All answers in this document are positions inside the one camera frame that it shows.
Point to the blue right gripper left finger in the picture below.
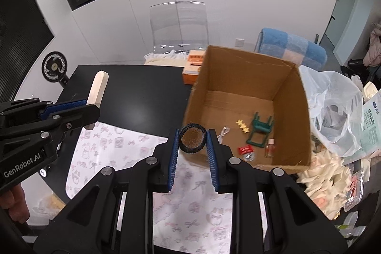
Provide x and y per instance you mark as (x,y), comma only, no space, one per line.
(173,143)

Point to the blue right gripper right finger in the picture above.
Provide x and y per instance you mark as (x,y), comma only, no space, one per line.
(212,145)

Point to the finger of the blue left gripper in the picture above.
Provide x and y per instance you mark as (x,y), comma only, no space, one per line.
(57,107)

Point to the round grey badge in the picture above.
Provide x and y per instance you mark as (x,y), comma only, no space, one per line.
(249,156)

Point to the red candy wrapper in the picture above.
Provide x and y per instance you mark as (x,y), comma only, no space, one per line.
(245,149)

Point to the beige oblong case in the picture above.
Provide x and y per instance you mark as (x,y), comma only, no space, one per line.
(98,88)

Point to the gold star hair clip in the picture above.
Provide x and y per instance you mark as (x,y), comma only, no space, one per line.
(242,125)

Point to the pink clear toner bottle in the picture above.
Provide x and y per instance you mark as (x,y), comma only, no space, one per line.
(270,148)

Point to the green miniature stool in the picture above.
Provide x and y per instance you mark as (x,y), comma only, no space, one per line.
(262,128)

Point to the person's left hand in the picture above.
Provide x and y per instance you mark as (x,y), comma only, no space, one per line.
(14,202)

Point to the black desk fan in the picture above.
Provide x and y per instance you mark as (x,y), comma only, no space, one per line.
(54,68)

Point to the patterned white table mat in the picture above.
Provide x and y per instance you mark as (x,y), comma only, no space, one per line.
(120,203)

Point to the large cardboard box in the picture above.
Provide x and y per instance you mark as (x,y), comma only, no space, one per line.
(237,85)

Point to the orange tissue box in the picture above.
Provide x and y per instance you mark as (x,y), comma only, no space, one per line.
(192,66)

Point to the cream artificial roses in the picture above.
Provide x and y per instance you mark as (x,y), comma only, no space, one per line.
(327,182)

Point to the transparent acrylic chair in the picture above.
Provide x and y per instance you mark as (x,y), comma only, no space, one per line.
(179,26)

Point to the white plastic bag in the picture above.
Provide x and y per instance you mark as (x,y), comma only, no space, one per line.
(335,110)

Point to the clear box pink snacks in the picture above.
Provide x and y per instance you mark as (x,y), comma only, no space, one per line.
(356,189)

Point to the blue checkered blanket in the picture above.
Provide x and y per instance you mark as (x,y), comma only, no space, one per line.
(296,49)

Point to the pink jacket pile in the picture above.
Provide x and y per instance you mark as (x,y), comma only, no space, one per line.
(373,55)

